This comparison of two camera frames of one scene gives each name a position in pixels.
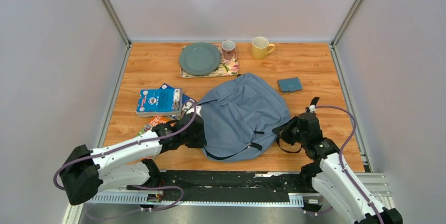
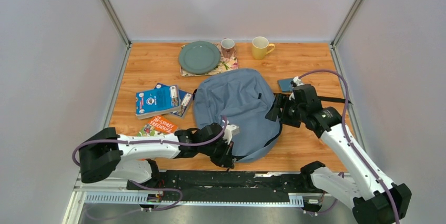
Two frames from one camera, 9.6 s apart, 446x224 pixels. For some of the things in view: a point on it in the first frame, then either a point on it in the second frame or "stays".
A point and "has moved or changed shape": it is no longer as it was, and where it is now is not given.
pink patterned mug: [228, 48] stays
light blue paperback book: [154, 102] stays
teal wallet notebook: [290, 84] stays
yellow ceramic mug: [260, 46] stays
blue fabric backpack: [239, 118] has moved or changed shape
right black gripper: [282, 131] → [277, 103]
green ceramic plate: [200, 59] stays
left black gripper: [201, 142] → [226, 158]
